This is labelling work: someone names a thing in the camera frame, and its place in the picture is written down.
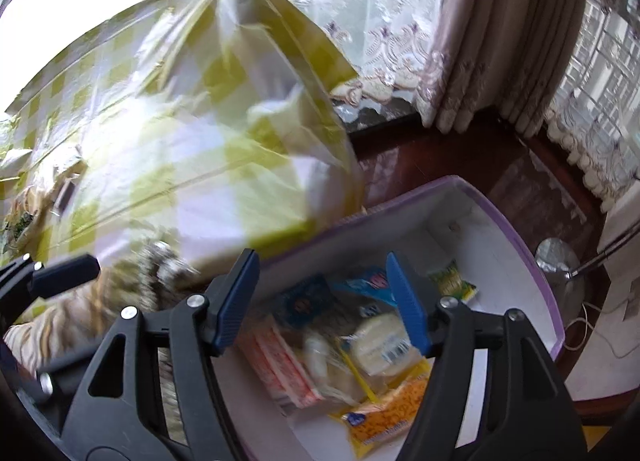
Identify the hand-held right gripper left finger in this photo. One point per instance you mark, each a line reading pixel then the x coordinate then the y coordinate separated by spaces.
pixel 237 301

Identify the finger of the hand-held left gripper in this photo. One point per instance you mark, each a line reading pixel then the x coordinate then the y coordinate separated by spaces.
pixel 52 386
pixel 65 276

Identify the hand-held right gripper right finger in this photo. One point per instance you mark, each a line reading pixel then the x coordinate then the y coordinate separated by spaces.
pixel 407 301

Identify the white storage box purple rim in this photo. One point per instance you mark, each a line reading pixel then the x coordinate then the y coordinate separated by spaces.
pixel 490 251

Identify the blue pink snack packet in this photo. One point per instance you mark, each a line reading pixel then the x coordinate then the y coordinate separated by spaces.
pixel 365 283

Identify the striped plush blanket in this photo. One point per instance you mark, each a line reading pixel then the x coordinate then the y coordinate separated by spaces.
pixel 75 321

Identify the green yellow snack packet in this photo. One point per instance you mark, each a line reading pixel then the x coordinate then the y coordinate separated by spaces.
pixel 452 283

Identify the green triangular snack packet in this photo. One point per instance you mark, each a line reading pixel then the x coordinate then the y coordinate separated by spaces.
pixel 17 228

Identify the dark blue snack packet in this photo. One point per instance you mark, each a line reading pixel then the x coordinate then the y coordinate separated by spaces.
pixel 305 301

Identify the pink striped snack packet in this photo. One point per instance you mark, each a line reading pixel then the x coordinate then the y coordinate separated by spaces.
pixel 275 366

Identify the small clear snack packet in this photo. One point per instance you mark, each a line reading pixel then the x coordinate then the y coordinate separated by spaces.
pixel 320 356

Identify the silver floor lamp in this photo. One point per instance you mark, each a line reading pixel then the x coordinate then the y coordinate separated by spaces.
pixel 555 256

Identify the yellow checked plastic tablecloth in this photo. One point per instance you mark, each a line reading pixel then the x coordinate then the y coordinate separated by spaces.
pixel 175 141

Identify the dark stone window sill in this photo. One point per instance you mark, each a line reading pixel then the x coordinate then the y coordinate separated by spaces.
pixel 370 116

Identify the mauve pleated drape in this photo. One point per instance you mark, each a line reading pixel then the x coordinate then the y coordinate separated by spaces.
pixel 490 41

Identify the white lace side curtain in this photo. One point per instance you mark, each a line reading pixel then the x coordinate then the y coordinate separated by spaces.
pixel 600 91

